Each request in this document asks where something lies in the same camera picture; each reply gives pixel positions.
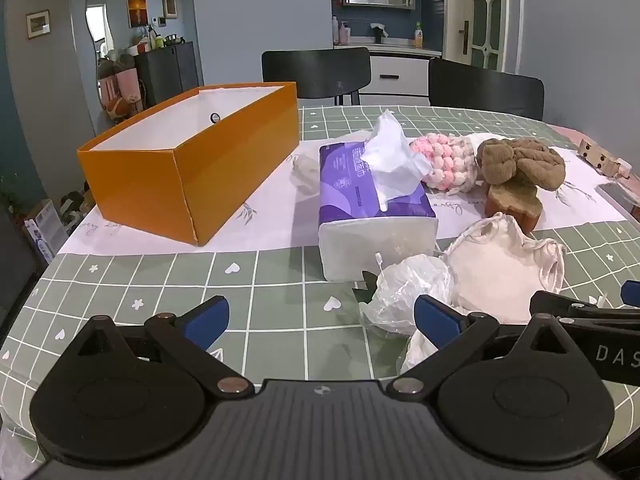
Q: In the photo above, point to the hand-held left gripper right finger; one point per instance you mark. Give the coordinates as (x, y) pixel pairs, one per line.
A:
(437, 321)

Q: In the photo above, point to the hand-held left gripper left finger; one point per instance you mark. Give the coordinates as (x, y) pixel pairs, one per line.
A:
(207, 321)

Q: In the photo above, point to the white glass-panel door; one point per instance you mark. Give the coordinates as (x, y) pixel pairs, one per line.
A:
(487, 15)

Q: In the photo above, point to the pink bottle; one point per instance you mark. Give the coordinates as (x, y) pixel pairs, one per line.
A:
(344, 34)

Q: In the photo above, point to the orange wall picture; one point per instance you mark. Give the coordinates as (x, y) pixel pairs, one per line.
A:
(136, 11)

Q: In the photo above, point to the pink crochet pouch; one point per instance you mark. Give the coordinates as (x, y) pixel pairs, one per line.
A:
(445, 162)

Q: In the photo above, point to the white bottle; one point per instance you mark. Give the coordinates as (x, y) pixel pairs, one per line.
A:
(335, 31)

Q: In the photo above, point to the brown bread-shaped plush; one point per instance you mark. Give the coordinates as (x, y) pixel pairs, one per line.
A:
(515, 207)

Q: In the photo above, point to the tall framed wall picture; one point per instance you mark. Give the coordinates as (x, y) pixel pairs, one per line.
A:
(169, 1)

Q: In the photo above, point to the smartphone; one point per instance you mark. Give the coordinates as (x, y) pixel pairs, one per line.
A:
(620, 197)

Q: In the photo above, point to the white plastic bag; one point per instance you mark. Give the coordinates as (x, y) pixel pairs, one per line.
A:
(410, 285)

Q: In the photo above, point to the small framed wall picture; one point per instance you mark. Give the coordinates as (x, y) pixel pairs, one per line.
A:
(38, 24)

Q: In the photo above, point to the green-capped juice bottle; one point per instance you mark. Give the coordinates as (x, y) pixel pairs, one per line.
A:
(418, 36)

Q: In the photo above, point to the wavy wall mirror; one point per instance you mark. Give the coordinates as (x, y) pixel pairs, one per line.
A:
(97, 35)

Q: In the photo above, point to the black spray bottle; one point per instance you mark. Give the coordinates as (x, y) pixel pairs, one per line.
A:
(378, 34)

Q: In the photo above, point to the white cloth bag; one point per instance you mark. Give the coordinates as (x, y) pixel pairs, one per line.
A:
(500, 265)

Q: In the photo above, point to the wall thermostat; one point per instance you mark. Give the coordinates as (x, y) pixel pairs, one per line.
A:
(159, 21)

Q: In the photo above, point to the black chair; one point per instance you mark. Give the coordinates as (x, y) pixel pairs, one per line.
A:
(315, 72)
(485, 90)

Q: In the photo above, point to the wooden block toy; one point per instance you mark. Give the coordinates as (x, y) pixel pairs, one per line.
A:
(597, 157)

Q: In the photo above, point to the purple tissue pack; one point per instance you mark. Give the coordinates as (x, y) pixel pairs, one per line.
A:
(360, 195)

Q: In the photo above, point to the pink bag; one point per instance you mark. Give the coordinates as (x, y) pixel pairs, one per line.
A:
(125, 87)

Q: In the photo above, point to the orange cardboard box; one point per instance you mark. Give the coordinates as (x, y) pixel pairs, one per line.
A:
(225, 180)

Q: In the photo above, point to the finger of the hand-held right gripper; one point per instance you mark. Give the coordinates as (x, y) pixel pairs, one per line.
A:
(631, 293)
(552, 304)

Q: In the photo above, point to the brown plush toy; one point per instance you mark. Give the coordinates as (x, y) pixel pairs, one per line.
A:
(525, 162)

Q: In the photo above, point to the black cabinet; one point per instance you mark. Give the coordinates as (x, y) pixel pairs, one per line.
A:
(170, 72)

